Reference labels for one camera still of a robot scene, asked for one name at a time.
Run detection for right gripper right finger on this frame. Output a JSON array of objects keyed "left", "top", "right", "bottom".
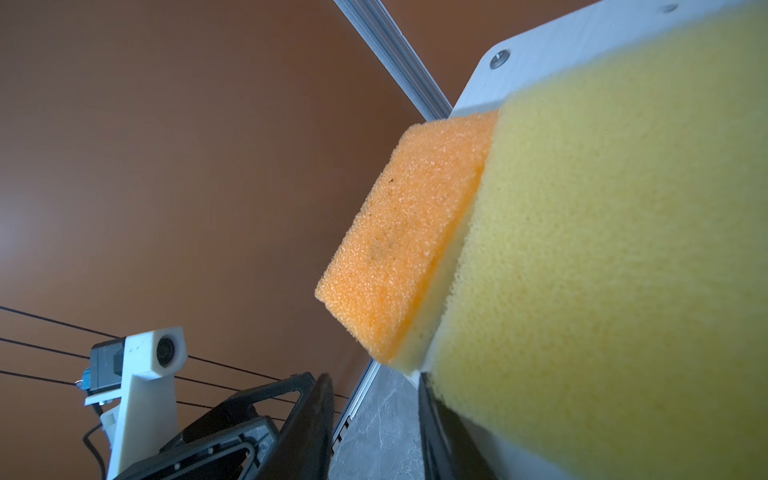
[{"left": 418, "top": 372, "right": 497, "bottom": 480}]

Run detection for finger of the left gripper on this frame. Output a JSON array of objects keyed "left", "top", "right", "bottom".
[
  {"left": 161, "top": 372, "right": 316, "bottom": 450},
  {"left": 118, "top": 417, "right": 279, "bottom": 479}
]

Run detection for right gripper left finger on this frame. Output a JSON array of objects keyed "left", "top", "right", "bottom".
[{"left": 256, "top": 374, "right": 334, "bottom": 479}]

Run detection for orange sponge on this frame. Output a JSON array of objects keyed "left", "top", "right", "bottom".
[{"left": 315, "top": 111, "right": 498, "bottom": 375}]

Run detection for yellow sponge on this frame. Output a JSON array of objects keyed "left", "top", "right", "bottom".
[{"left": 429, "top": 1, "right": 767, "bottom": 479}]

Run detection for white two-tier shelf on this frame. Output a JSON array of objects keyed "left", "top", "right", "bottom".
[{"left": 451, "top": 0, "right": 739, "bottom": 118}]

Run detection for aluminium front rail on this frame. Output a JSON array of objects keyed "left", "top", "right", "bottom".
[{"left": 332, "top": 360, "right": 381, "bottom": 454}]

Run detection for left aluminium corner post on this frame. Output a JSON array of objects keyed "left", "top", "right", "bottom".
[{"left": 334, "top": 0, "right": 453, "bottom": 121}]

